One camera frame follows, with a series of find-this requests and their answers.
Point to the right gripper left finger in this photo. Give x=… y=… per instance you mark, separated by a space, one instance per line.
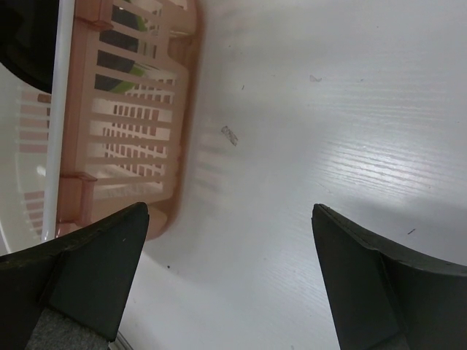
x=71 y=292

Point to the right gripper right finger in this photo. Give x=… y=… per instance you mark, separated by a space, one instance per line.
x=384 y=295

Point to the green plate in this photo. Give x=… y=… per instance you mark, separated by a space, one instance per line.
x=136 y=70

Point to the black plate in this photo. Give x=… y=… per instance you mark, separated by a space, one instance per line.
x=116 y=39

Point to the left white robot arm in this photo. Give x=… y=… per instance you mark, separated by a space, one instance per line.
x=28 y=35

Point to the pink white dish rack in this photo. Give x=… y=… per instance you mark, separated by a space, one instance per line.
x=78 y=154

